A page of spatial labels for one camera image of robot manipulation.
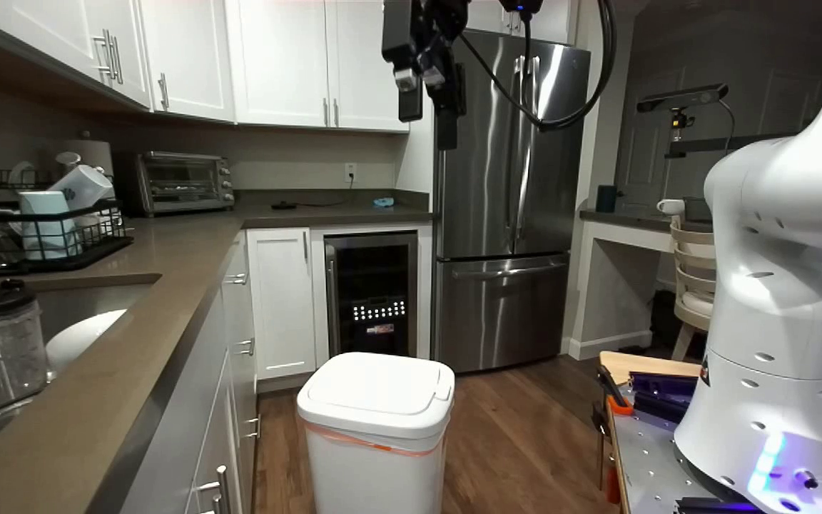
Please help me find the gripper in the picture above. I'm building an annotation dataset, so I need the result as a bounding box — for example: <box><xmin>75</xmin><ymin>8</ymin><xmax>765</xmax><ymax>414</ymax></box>
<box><xmin>382</xmin><ymin>0</ymin><xmax>471</xmax><ymax>151</ymax></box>

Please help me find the white trash bin lid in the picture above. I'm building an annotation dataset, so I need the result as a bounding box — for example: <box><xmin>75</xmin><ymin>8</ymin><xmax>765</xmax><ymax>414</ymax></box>
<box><xmin>296</xmin><ymin>351</ymin><xmax>456</xmax><ymax>440</ymax></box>

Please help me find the orange trash bag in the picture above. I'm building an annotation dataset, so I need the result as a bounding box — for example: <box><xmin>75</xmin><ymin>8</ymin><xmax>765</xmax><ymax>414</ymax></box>
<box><xmin>302</xmin><ymin>420</ymin><xmax>442</xmax><ymax>458</ymax></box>

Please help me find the white trash bin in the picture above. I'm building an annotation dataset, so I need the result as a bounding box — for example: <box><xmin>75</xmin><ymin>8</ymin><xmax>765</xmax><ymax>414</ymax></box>
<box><xmin>296</xmin><ymin>351</ymin><xmax>456</xmax><ymax>514</ymax></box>

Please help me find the stainless steel refrigerator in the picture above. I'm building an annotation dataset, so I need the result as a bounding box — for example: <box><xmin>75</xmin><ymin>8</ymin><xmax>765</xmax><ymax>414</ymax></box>
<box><xmin>432</xmin><ymin>29</ymin><xmax>592</xmax><ymax>374</ymax></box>

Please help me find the row of white upper cabinets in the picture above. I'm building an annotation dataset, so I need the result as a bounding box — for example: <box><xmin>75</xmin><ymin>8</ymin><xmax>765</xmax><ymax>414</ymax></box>
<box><xmin>0</xmin><ymin>0</ymin><xmax>412</xmax><ymax>134</ymax></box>

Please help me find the row of white cabinets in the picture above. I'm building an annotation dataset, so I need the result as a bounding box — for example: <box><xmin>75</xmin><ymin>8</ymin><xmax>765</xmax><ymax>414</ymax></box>
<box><xmin>0</xmin><ymin>0</ymin><xmax>412</xmax><ymax>134</ymax></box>
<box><xmin>120</xmin><ymin>230</ymin><xmax>263</xmax><ymax>514</ymax></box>

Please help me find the black wine cooler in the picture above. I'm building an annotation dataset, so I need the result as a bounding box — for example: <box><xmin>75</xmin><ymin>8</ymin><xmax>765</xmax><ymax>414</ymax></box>
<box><xmin>323</xmin><ymin>231</ymin><xmax>421</xmax><ymax>360</ymax></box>

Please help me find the white desk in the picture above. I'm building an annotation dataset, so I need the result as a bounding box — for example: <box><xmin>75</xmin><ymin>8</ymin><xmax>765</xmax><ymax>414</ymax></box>
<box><xmin>567</xmin><ymin>208</ymin><xmax>676</xmax><ymax>362</ymax></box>

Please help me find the white cabinet door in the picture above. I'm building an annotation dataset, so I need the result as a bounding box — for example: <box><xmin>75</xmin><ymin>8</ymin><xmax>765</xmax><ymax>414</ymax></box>
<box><xmin>246</xmin><ymin>228</ymin><xmax>318</xmax><ymax>381</ymax></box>

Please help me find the silver toaster oven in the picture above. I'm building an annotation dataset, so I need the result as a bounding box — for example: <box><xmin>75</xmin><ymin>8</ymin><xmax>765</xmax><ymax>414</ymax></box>
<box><xmin>133</xmin><ymin>151</ymin><xmax>236</xmax><ymax>218</ymax></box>

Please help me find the white wooden chair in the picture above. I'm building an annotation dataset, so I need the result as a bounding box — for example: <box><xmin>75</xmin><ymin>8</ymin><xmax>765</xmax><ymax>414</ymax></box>
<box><xmin>669</xmin><ymin>214</ymin><xmax>718</xmax><ymax>362</ymax></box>

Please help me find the row of white lower cabinets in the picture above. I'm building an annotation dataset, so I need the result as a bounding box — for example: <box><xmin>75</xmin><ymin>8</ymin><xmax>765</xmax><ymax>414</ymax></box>
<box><xmin>120</xmin><ymin>230</ymin><xmax>263</xmax><ymax>514</ymax></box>

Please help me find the orange and black clamp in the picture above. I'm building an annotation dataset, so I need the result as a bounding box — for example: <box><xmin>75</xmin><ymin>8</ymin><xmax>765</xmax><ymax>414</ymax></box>
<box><xmin>594</xmin><ymin>365</ymin><xmax>634</xmax><ymax>418</ymax></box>

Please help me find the white mug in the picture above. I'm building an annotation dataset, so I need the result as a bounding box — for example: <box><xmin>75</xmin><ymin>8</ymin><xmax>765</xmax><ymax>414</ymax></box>
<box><xmin>49</xmin><ymin>164</ymin><xmax>114</xmax><ymax>212</ymax></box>

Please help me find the black box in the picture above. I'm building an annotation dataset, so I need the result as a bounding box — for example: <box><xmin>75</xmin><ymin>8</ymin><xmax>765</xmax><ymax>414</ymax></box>
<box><xmin>628</xmin><ymin>371</ymin><xmax>699</xmax><ymax>424</ymax></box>

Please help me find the kitchen sink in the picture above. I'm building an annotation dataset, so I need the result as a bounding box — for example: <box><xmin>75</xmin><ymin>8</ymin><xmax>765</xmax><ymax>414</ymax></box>
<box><xmin>31</xmin><ymin>282</ymin><xmax>157</xmax><ymax>373</ymax></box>

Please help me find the pale blue plastic container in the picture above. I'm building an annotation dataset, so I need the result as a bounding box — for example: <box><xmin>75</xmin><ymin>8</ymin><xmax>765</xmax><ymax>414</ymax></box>
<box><xmin>18</xmin><ymin>191</ymin><xmax>81</xmax><ymax>260</ymax></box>

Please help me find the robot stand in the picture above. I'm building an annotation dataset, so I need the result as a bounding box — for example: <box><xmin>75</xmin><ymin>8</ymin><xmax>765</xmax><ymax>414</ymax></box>
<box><xmin>594</xmin><ymin>350</ymin><xmax>770</xmax><ymax>514</ymax></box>

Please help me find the black cable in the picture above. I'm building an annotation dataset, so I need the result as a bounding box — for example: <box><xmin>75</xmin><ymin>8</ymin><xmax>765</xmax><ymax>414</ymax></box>
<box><xmin>270</xmin><ymin>177</ymin><xmax>356</xmax><ymax>211</ymax></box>

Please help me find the camera on mount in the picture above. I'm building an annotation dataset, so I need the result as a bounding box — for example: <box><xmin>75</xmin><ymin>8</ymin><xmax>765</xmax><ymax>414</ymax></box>
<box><xmin>635</xmin><ymin>83</ymin><xmax>791</xmax><ymax>159</ymax></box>

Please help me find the black wire dish rack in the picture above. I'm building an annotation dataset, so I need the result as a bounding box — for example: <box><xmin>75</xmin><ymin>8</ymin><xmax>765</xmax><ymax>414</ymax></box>
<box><xmin>0</xmin><ymin>169</ymin><xmax>134</xmax><ymax>278</ymax></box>

